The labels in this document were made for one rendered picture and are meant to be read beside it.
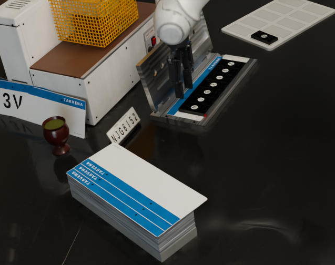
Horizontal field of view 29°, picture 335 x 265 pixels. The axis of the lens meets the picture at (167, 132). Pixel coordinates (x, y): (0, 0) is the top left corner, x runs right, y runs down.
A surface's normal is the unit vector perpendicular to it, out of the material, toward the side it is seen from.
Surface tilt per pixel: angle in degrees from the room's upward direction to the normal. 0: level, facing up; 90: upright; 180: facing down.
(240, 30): 0
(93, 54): 0
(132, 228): 90
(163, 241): 90
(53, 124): 0
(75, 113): 69
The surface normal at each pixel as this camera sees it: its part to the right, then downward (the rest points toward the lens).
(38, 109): -0.55, 0.22
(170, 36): -0.14, 0.67
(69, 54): -0.12, -0.80
